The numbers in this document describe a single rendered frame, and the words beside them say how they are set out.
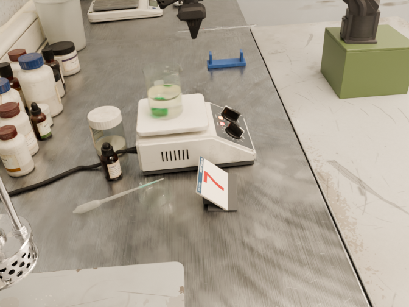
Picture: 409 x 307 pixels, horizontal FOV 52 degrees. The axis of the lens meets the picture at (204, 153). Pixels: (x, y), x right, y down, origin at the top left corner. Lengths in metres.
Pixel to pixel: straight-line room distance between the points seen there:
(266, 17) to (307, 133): 1.47
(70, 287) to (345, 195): 0.42
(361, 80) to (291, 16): 1.35
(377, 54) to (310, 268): 0.51
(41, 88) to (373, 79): 0.70
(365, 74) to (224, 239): 0.51
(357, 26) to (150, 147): 0.50
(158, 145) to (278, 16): 1.64
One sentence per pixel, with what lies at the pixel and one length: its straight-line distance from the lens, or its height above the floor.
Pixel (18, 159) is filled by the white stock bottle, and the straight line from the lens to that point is 0.79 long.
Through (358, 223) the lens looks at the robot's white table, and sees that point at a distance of 0.65.
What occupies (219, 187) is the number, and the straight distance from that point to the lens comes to 0.66.
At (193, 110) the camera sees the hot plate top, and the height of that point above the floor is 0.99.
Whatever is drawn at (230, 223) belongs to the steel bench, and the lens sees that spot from 0.63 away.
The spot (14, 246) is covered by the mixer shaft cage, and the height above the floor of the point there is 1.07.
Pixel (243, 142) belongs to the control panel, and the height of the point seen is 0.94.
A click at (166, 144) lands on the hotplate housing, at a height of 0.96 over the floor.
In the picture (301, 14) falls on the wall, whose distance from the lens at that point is 2.28.
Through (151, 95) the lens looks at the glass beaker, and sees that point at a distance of 0.69.
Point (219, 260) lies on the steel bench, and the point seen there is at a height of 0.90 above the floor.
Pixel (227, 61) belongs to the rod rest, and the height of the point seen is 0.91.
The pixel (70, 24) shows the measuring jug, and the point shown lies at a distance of 1.29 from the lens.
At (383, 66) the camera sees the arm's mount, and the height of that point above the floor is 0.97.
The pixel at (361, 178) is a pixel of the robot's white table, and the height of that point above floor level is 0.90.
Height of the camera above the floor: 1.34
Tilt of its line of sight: 35 degrees down
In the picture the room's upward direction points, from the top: 4 degrees counter-clockwise
